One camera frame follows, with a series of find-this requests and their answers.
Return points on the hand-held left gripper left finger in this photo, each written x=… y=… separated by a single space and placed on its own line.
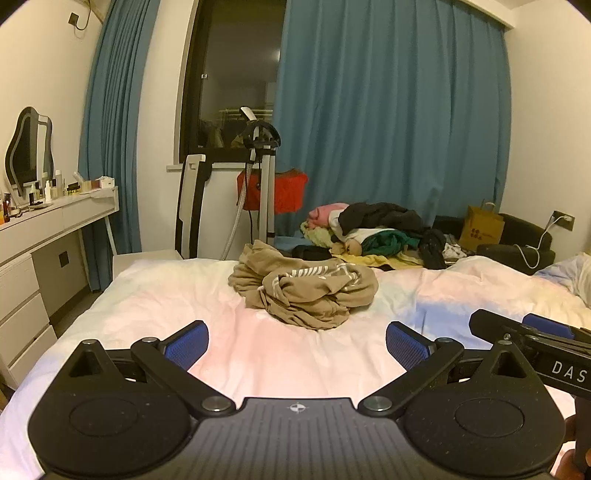
x=187 y=347

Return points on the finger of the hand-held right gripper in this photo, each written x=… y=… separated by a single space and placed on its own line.
x=547 y=325
x=494 y=325

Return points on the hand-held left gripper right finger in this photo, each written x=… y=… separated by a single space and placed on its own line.
x=407 y=347

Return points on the tan garment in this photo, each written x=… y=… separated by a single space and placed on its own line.
x=314 y=295

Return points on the person's right hand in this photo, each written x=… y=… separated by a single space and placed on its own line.
x=565 y=468

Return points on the pastel pillow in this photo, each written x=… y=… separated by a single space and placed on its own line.
x=570 y=274

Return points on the white patterned cloth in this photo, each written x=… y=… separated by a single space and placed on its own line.
x=456 y=251

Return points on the bed with pastel sheet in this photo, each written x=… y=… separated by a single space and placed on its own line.
x=277 y=355

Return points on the yellow cloth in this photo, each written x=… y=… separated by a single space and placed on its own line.
x=369 y=261

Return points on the brown paper bag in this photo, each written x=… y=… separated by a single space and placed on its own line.
x=480 y=228

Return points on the black armchair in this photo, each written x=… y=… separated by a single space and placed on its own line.
x=521 y=230

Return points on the black patterned garment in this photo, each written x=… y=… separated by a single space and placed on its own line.
x=431 y=249

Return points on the green garment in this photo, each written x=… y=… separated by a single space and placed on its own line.
x=392 y=241

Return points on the white garment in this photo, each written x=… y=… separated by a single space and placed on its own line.
x=364 y=234

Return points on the dark cloth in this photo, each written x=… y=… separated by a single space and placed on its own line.
x=311 y=252

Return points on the white chair with black stripes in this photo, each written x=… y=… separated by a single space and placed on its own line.
x=191 y=207

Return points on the yellow-green cloth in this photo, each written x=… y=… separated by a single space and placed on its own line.
x=317 y=235

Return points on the blue cloth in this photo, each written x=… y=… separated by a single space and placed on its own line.
x=288 y=242

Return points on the pink cloth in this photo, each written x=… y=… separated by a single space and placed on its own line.
x=325 y=212

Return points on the garment steamer stand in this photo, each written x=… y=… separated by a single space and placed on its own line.
x=265 y=194

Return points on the white vanity desk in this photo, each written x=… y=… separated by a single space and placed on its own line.
x=27 y=277

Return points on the red bag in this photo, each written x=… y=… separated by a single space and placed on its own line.
x=288 y=191

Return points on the row of cosmetic bottles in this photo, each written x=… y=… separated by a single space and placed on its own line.
x=51 y=187

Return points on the narrow blue curtain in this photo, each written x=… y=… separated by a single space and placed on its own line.
x=115 y=138

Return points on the wide blue curtain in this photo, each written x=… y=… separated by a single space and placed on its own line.
x=392 y=115

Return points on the wavy vanity mirror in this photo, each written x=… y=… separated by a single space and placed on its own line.
x=27 y=147

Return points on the dark framed window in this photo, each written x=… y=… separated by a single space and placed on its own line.
x=231 y=69

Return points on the wall power socket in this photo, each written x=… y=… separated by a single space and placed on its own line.
x=564 y=220

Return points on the black wall socket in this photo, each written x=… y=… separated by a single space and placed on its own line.
x=63 y=258

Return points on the black wall switch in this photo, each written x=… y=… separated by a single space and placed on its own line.
x=74 y=19

